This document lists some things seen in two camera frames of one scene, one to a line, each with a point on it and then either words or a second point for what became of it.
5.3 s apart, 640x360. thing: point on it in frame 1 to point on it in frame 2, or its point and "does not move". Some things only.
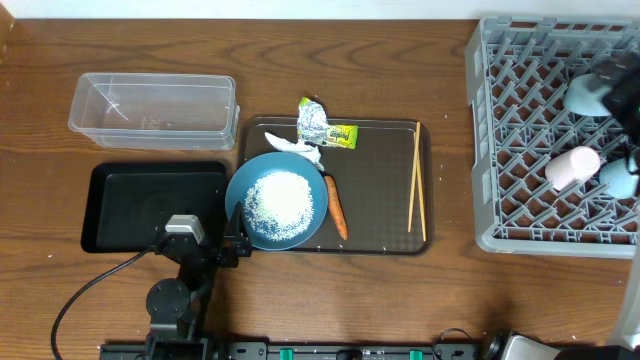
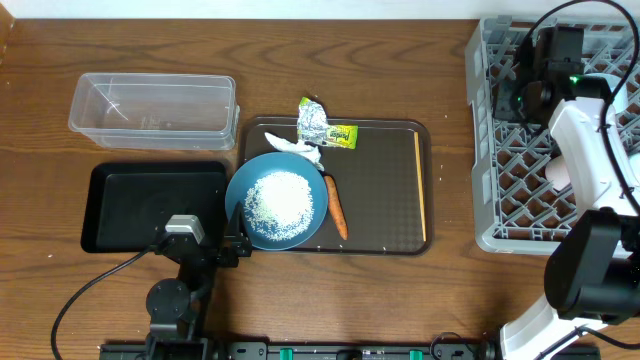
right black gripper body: [624, 104] to [530, 117]
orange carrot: [336, 206] does not move
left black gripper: [240, 242] does not move
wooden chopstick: [419, 187] does not move
